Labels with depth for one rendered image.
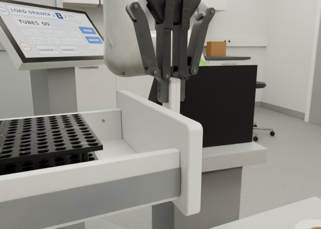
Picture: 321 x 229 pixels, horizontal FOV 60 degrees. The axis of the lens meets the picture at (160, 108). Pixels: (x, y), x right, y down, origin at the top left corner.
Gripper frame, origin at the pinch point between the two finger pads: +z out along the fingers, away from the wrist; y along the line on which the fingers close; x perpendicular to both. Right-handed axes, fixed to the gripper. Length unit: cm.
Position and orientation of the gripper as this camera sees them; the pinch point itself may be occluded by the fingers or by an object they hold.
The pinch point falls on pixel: (171, 102)
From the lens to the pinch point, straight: 41.0
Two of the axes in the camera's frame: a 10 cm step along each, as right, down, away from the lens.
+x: -4.1, -1.9, 8.9
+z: 0.0, 9.8, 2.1
